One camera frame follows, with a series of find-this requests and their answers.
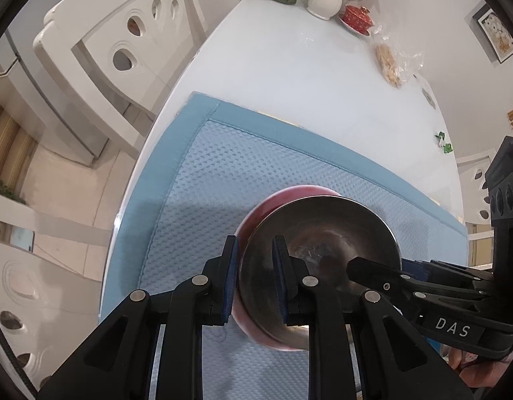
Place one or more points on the blue textured mat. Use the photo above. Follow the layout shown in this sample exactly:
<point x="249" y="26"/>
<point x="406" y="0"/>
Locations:
<point x="239" y="166"/>

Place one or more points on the steel bowl with pink outside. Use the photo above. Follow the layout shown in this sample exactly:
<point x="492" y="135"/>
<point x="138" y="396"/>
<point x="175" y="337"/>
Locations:
<point x="323" y="233"/>

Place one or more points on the beige striped curtain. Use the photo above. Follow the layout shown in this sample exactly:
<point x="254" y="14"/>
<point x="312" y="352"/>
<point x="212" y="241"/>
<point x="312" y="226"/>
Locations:
<point x="10" y="141"/>

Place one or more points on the white cabinet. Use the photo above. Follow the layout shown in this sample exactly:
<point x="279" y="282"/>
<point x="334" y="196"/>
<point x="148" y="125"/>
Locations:
<point x="44" y="104"/>

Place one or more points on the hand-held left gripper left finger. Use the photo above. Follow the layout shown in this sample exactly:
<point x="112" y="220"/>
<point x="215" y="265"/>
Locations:
<point x="228" y="275"/>

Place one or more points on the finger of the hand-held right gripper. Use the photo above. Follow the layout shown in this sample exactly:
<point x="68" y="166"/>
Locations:
<point x="456" y="273"/>
<point x="406" y="285"/>

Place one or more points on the person's right hand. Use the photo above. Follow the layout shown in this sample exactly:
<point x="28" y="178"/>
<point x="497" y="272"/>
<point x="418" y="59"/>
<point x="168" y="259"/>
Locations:
<point x="485" y="373"/>

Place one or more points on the red saucer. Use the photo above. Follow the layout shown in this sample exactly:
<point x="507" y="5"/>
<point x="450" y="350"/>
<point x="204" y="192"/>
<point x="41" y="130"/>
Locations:
<point x="343" y="21"/>

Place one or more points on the red lidded cup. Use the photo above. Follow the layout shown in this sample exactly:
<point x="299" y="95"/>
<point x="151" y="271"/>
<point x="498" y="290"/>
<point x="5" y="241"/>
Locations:
<point x="356" y="16"/>

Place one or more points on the clear plastic snack bag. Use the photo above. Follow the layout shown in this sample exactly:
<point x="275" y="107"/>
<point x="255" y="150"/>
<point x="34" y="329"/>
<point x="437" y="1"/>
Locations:
<point x="385" y="62"/>

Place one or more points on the black framed picture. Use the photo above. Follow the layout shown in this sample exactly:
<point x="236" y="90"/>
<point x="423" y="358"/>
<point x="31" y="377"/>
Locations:
<point x="496" y="33"/>

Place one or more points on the green potted plant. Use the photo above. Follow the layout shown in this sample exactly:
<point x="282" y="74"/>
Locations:
<point x="6" y="191"/>

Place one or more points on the white chair with teardrop holes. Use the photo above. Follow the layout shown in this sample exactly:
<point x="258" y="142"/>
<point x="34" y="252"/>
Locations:
<point x="94" y="37"/>
<point x="39" y="291"/>
<point x="469" y="166"/>

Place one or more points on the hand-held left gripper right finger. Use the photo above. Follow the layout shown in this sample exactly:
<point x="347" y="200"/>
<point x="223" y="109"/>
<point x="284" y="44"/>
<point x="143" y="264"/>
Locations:
<point x="279" y="275"/>

